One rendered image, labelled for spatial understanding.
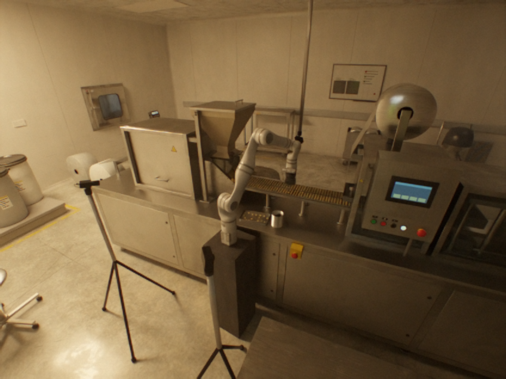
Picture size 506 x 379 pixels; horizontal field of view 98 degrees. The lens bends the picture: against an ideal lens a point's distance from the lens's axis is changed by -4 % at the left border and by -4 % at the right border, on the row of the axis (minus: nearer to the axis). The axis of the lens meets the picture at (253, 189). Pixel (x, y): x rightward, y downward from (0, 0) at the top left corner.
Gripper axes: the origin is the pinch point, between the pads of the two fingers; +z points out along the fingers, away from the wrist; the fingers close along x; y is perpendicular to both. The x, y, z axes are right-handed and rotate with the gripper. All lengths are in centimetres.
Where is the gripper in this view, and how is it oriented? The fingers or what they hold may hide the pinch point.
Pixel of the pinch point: (288, 192)
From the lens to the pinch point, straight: 171.4
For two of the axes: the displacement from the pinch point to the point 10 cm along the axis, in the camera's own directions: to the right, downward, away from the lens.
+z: 0.0, 8.8, 4.7
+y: 3.9, -4.4, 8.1
